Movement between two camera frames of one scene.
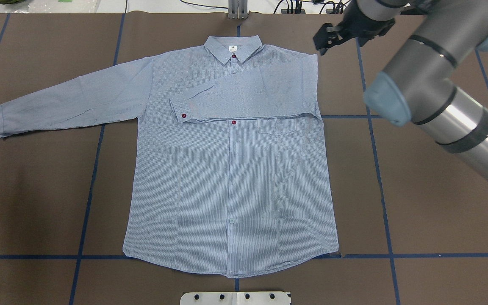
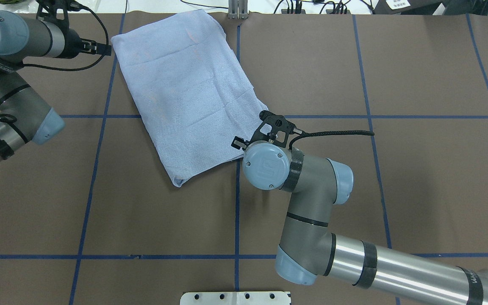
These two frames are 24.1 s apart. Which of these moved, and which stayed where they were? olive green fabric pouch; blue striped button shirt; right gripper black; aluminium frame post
Moved: right gripper black; blue striped button shirt
Stayed: olive green fabric pouch; aluminium frame post
